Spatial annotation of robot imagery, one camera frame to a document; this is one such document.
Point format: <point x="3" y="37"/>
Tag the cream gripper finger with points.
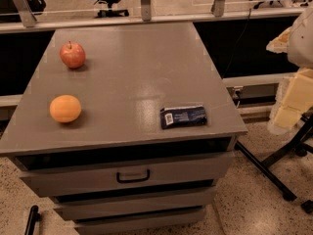
<point x="294" y="98"/>
<point x="280" y="43"/>

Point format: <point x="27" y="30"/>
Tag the blue rxbar blueberry wrapper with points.
<point x="183" y="116"/>

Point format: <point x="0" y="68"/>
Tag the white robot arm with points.
<point x="300" y="52"/>

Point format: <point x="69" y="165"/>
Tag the red apple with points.
<point x="73" y="55"/>

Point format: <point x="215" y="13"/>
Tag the black metal stand base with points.
<point x="297" y="145"/>

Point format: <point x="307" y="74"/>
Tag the grey drawer cabinet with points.
<point x="131" y="72"/>

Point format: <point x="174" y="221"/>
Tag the orange fruit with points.
<point x="65" y="108"/>

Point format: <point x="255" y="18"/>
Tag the black drawer handle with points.
<point x="127" y="177"/>

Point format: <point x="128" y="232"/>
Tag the black handle bottom left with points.
<point x="33" y="217"/>

